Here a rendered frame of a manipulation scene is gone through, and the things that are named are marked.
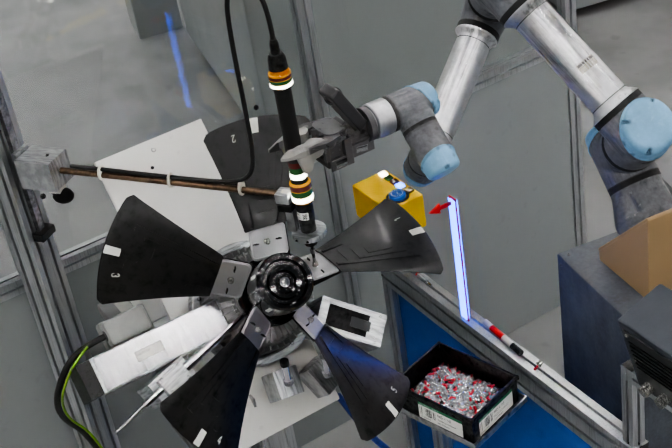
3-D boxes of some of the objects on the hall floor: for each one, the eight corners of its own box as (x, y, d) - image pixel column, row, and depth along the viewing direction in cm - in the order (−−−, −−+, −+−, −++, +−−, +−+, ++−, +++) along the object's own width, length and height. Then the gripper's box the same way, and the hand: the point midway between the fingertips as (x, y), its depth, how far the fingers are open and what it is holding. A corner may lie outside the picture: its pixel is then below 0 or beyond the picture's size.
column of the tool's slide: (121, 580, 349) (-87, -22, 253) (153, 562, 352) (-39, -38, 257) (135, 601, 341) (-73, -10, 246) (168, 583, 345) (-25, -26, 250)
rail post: (415, 500, 358) (382, 280, 317) (427, 493, 359) (395, 274, 318) (424, 508, 355) (391, 287, 314) (435, 501, 356) (404, 281, 315)
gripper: (387, 155, 247) (294, 195, 238) (355, 134, 255) (265, 173, 247) (382, 117, 242) (288, 157, 234) (350, 97, 251) (258, 135, 242)
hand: (280, 150), depth 239 cm, fingers closed on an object, 4 cm apart
